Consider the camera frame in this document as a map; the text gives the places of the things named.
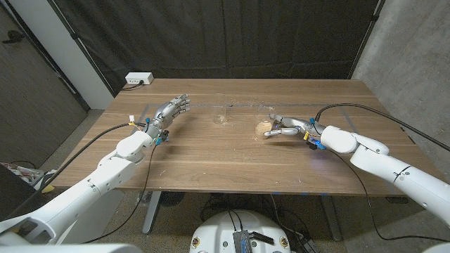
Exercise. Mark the black backdrop curtain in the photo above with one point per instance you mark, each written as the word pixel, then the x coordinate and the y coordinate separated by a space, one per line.
pixel 225 35

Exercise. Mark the white power strip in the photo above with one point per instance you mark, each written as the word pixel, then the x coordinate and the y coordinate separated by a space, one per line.
pixel 139 78

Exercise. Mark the black round floor fan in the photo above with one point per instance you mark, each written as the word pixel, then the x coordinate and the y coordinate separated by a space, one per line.
pixel 173 198

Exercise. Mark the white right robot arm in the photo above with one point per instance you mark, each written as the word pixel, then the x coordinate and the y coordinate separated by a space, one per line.
pixel 386 165

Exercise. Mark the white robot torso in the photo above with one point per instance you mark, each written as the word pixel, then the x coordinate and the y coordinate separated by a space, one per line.
pixel 218 232

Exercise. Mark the grey ribbed electronics box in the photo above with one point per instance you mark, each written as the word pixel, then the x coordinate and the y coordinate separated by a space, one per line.
pixel 242 242

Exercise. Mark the grey metal table leg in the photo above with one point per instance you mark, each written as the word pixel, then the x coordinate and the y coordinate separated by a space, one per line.
pixel 332 221
pixel 152 214

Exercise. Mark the dark box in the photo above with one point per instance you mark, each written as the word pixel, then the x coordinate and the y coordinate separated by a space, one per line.
pixel 14 196

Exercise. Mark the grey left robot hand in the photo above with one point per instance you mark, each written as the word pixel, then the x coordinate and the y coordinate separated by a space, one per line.
pixel 165 114

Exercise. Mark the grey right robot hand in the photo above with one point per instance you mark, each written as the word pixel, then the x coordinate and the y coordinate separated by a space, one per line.
pixel 299 124

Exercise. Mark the small clear plastic cup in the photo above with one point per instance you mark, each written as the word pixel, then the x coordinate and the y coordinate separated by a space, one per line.
pixel 219 119

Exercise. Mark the brown granulated sugar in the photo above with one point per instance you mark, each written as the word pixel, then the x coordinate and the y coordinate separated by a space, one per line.
pixel 262 127

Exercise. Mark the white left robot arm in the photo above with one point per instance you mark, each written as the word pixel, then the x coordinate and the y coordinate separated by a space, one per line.
pixel 88 189

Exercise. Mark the large clear plastic cup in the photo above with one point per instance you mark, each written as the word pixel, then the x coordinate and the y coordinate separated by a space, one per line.
pixel 262 123

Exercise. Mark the yellow and black object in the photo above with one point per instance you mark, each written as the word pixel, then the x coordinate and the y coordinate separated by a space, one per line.
pixel 48 188

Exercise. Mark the crumpled patterned cloth pile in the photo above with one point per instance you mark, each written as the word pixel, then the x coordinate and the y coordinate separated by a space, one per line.
pixel 21 172

